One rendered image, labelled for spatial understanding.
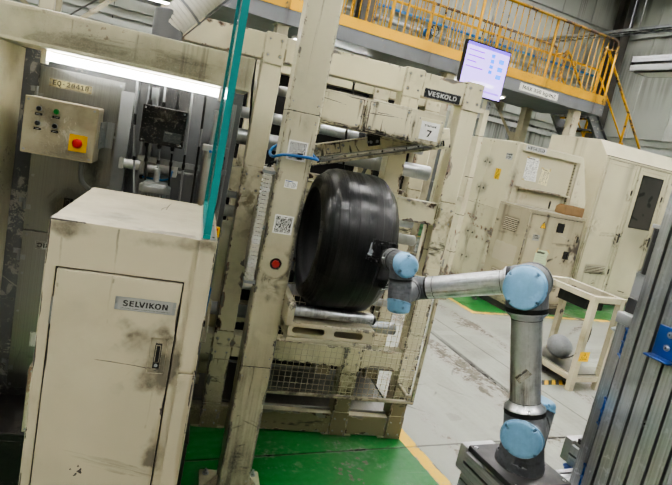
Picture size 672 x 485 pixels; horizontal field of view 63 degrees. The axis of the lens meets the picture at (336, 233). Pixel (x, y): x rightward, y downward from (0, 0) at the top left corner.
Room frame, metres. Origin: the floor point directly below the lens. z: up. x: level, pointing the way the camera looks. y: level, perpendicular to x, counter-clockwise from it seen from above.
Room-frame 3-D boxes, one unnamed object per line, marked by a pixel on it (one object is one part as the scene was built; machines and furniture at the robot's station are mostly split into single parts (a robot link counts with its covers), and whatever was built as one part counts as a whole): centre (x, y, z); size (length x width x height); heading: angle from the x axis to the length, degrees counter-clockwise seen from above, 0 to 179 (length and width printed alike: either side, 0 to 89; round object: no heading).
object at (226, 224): (2.95, 0.59, 0.61); 0.33 x 0.06 x 0.86; 15
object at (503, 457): (1.61, -0.71, 0.77); 0.15 x 0.15 x 0.10
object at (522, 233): (6.78, -2.43, 0.62); 0.91 x 0.58 x 1.25; 116
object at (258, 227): (2.13, 0.30, 1.19); 0.05 x 0.04 x 0.48; 15
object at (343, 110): (2.59, -0.06, 1.71); 0.61 x 0.25 x 0.15; 105
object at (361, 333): (2.13, -0.05, 0.84); 0.36 x 0.09 x 0.06; 105
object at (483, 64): (6.24, -1.20, 2.60); 0.60 x 0.05 x 0.55; 116
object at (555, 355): (4.56, -2.11, 0.40); 0.60 x 0.35 x 0.80; 26
